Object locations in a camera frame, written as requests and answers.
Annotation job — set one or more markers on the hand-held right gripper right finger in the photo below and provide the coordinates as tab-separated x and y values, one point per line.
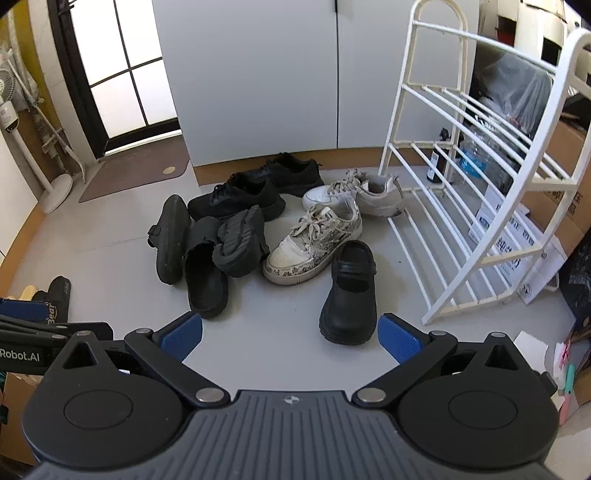
399	339

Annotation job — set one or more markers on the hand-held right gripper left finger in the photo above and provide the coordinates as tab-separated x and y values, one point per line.
182	334

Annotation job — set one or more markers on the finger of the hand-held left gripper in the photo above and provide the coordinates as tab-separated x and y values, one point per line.
87	332
21	309

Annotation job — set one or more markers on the black slip-on mule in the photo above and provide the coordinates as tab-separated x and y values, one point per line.
207	281
171	240

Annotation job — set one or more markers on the white shoe rack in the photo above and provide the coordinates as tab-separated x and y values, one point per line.
464	281

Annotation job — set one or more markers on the white sneaker black print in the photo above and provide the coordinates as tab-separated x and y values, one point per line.
300	258

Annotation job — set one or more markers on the black lace-up sneaker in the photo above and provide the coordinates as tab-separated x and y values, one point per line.
240	203
295	173

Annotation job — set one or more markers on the plain white sneaker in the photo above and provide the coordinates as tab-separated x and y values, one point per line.
374	196

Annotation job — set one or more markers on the black slide sandal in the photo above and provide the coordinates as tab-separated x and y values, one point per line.
60	290
41	296

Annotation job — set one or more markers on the white side cabinet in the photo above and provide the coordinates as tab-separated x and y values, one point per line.
11	194

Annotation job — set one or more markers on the white standing fan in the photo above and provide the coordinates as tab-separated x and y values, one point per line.
55	194

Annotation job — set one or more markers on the white paper sheet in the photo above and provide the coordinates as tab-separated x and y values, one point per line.
531	346

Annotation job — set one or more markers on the white printed paper bag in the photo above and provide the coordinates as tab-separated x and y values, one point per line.
540	277

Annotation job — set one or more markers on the white mop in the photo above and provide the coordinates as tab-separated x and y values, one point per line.
76	161

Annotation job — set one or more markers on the brown door mat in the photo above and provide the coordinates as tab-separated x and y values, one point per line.
129	170

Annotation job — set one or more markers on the dark glass bottle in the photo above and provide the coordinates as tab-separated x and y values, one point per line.
435	166

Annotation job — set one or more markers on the black plastic bag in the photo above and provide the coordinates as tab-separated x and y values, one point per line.
579	277

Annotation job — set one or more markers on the clear plastic water bottle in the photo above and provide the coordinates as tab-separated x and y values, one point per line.
475	159

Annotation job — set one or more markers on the black framed glass door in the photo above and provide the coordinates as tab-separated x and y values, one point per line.
78	69

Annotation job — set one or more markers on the brown cardboard box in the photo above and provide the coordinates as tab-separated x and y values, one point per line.
572	152

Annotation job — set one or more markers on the grey plastic covered bundle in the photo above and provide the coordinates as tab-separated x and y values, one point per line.
517	87

